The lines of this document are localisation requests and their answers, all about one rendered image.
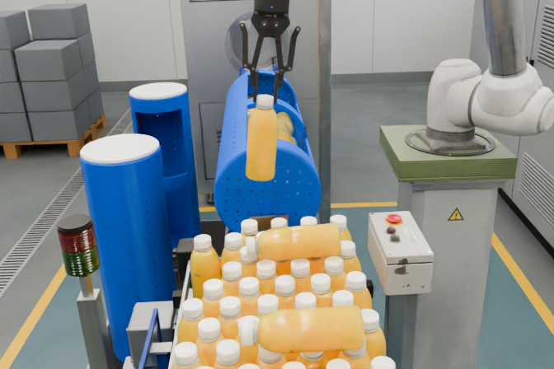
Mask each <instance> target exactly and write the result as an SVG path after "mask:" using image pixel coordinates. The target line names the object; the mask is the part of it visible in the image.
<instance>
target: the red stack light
mask: <svg viewBox="0 0 554 369"><path fill-rule="evenodd" d="M57 232H58V237H59V244H60V249H61V250H62V251H63V252H66V253H69V254H76V253H81V252H84V251H86V250H89V249H91V248H92V247H93V246H94V245H95V244H96V234H95V229H94V224H93V223H92V224H91V226H90V227H89V228H87V229H86V230H85V231H81V232H78V233H73V234H65V233H62V232H60V231H58V230H57Z"/></svg>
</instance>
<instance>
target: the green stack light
mask: <svg viewBox="0 0 554 369"><path fill-rule="evenodd" d="M61 252H62V256H63V264H64V268H65V272H66V274H68V275H70V276H73V277H82V276H87V275H89V274H91V273H94V272H96V271H97V270H98V269H99V268H100V266H101V262H100V257H99V252H98V248H97V243H96V244H95V245H94V246H93V247H92V248H91V249H89V250H86V251H84V252H81V253H76V254H69V253H66V252H63V251H62V250H61Z"/></svg>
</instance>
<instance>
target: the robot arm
mask: <svg viewBox="0 0 554 369"><path fill-rule="evenodd" d="M482 7H483V15H484V23H485V32H486V47H487V55H488V63H489V68H488V69H487V70H486V71H485V72H484V74H483V75H481V69H480V68H479V67H478V66H477V65H476V64H475V63H474V62H473V61H471V60H470V59H464V58H459V59H449V60H445V61H443V62H442V63H441V64H440V65H439V66H438V67H437V68H436V69H435V71H434V74H433V76H432V78H431V81H430V86H429V91H428V99H427V125H426V130H425V131H417V132H415V136H416V137H417V138H419V139H420V140H421V141H423V142H424V143H425V144H426V145H427V146H428V147H429V148H430V150H431V151H432V152H443V151H456V150H469V149H486V144H485V143H484V142H482V141H480V140H478V139H477V138H476V137H475V127H478V128H483V129H485V130H488V131H491V132H495V133H502V134H506V135H512V136H531V135H536V134H540V133H541V132H544V131H546V130H548V129H549V128H550V127H551V126H552V124H553V122H554V94H553V93H552V91H551V90H550V89H549V88H547V87H544V86H543V84H542V82H541V80H540V78H539V76H538V73H537V70H536V69H535V68H534V67H533V66H531V65H530V64H529V63H527V60H526V46H525V32H524V18H523V0H482ZM251 24H252V25H253V26H254V27H255V29H256V31H257V33H258V34H259V35H258V39H257V42H256V48H255V52H254V55H253V59H252V62H251V63H248V31H249V30H250V29H251ZM287 27H289V32H290V34H291V36H290V42H289V54H288V60H287V65H284V63H283V55H282V47H281V39H280V36H281V35H282V34H283V33H284V31H285V30H286V29H287ZM240 28H241V31H242V66H243V67H244V68H247V69H249V70H250V82H249V83H250V86H254V96H253V102H256V98H257V87H258V77H259V69H256V66H257V63H258V59H259V56H260V52H261V46H262V43H263V39H264V37H272V38H275V46H276V53H277V61H278V69H279V71H275V87H274V104H277V96H278V87H282V86H283V84H284V73H285V72H287V71H292V69H293V58H294V52H295V46H296V40H297V36H298V34H299V32H300V30H301V28H300V26H298V25H295V24H293V23H292V22H290V19H289V0H254V13H253V15H252V17H251V19H250V20H248V21H241V22H240Z"/></svg>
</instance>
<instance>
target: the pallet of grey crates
mask: <svg viewBox="0 0 554 369"><path fill-rule="evenodd" d="M27 12H28V17H29V21H30V25H31V33H32V34H30V33H29V29H28V25H27V20H26V12H25V11H24V10H22V11H0V146H3V149H4V152H5V156H6V159H16V158H18V157H20V156H21V155H22V154H23V153H24V152H26V151H27V150H28V149H29V148H30V147H31V146H33V145H34V144H60V143H67V144H68V152H69V157H71V156H80V151H81V149H82V148H83V147H84V146H85V145H87V144H88V143H90V142H93V141H95V140H96V139H97V138H98V137H99V136H100V135H101V133H102V132H103V131H104V130H105V129H106V128H107V122H106V113H104V110H103V104H102V99H101V88H100V87H99V81H98V75H97V70H96V61H95V59H96V57H95V51H94V46H93V41H92V33H91V27H90V22H89V17H88V11H87V4H86V3H62V4H45V5H42V6H38V7H34V8H31V9H28V10H27Z"/></svg>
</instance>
